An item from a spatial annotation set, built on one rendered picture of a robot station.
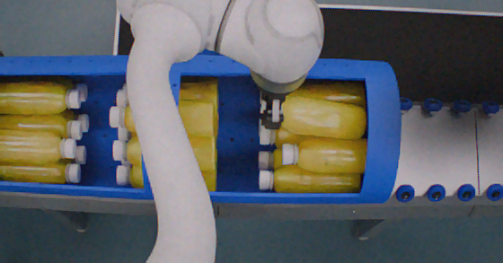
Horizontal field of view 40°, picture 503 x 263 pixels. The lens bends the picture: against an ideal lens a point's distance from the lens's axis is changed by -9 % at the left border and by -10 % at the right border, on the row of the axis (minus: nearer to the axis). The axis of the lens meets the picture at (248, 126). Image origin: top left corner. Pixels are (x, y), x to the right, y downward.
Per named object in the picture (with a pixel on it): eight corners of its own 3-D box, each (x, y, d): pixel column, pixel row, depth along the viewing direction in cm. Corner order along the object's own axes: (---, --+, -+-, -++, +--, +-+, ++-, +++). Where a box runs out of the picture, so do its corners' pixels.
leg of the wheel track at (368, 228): (371, 240, 249) (414, 214, 189) (355, 240, 249) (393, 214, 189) (371, 223, 251) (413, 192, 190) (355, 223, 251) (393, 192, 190)
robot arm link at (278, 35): (327, 34, 107) (242, 3, 108) (341, -10, 92) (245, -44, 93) (303, 100, 104) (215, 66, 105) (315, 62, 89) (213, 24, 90)
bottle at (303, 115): (366, 99, 140) (279, 85, 133) (370, 134, 137) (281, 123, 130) (348, 112, 146) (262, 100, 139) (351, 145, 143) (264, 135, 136)
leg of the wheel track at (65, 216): (89, 232, 247) (46, 205, 187) (74, 231, 247) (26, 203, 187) (89, 216, 249) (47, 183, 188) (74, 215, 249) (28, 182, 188)
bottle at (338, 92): (360, 75, 147) (269, 80, 147) (367, 92, 141) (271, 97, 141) (360, 106, 151) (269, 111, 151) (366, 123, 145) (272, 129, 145)
